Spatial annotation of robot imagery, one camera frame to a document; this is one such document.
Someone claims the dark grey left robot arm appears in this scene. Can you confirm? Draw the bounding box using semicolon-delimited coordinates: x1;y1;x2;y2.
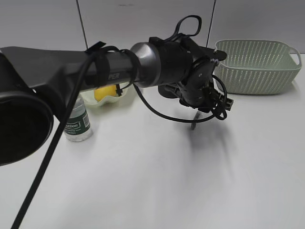
0;34;233;165

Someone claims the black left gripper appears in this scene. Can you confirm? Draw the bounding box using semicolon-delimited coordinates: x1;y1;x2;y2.
158;73;234;130

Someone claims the pale green plastic basket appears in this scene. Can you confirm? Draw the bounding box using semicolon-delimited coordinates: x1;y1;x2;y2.
214;39;303;95

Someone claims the yellow mango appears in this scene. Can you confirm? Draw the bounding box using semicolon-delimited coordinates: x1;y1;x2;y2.
94;85;117;102

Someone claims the frosted green wavy glass plate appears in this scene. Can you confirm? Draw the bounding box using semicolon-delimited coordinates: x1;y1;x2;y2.
80;83;128;107

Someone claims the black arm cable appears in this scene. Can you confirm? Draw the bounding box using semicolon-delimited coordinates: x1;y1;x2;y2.
10;15;234;229

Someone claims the clear water bottle green label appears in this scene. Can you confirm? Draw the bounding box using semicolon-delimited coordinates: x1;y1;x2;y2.
64;94;93;142

